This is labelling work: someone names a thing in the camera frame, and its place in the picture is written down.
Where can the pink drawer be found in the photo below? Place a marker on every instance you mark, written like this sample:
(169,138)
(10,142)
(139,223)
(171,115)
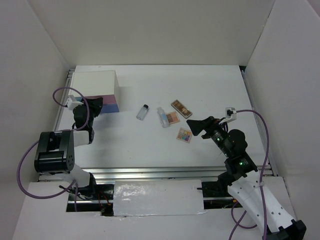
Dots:
(109,99)

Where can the four pan eyeshadow palette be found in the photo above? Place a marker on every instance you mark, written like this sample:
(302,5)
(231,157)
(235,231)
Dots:
(172,117)

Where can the dark blue drawer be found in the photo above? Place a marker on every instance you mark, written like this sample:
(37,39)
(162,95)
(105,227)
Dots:
(109,108)

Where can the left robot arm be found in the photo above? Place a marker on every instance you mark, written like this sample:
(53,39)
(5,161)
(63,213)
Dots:
(55,154)

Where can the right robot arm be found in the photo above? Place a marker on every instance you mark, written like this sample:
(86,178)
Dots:
(243,180)

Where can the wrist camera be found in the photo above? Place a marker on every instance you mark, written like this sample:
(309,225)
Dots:
(72,102)
(230,115)

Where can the white foam board cover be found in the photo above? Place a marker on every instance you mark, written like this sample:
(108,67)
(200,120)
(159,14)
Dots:
(158,198)

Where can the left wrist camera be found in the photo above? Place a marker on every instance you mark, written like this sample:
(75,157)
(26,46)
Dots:
(72,102)

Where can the white drawer cabinet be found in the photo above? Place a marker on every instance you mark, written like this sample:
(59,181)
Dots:
(95,84)

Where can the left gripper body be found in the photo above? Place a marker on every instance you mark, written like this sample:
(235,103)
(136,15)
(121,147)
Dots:
(90,121)

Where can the colorful eyeshadow palette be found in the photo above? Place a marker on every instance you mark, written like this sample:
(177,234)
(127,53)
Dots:
(184,135)

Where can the clear bottle blue label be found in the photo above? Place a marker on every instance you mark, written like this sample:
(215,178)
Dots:
(163,117)

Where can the long brown eyeshadow palette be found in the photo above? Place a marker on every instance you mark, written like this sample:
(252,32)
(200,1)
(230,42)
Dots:
(181,109)

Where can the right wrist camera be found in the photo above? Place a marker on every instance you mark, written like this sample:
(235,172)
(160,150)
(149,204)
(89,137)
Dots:
(230,115)

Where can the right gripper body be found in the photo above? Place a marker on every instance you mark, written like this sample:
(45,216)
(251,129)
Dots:
(216,132)

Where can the small clear bottle black cap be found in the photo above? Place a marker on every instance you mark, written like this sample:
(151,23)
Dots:
(142,112)

